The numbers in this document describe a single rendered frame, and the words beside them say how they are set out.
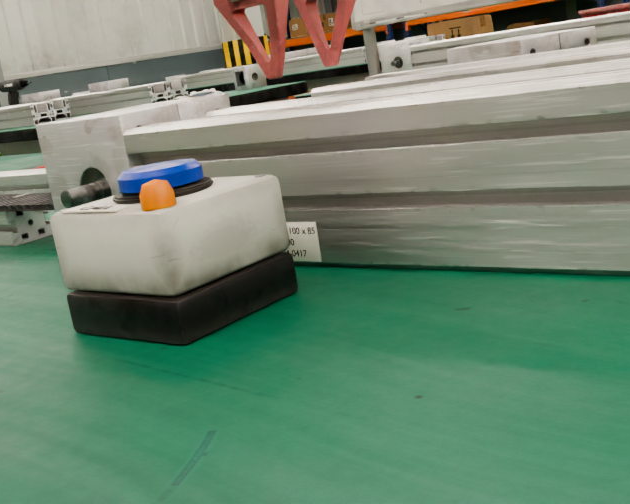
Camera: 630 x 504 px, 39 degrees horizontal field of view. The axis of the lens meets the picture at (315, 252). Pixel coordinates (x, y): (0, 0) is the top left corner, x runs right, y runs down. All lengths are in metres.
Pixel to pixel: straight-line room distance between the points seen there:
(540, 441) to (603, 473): 0.02
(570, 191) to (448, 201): 0.06
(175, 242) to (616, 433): 0.20
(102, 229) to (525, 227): 0.19
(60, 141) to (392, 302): 0.30
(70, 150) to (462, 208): 0.29
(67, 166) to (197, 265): 0.25
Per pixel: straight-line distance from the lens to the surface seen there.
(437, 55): 2.30
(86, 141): 0.60
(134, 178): 0.42
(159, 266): 0.38
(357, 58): 5.02
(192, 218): 0.39
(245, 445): 0.28
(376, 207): 0.46
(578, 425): 0.27
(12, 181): 1.10
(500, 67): 0.62
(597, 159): 0.39
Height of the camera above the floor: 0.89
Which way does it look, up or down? 13 degrees down
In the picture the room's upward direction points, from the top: 9 degrees counter-clockwise
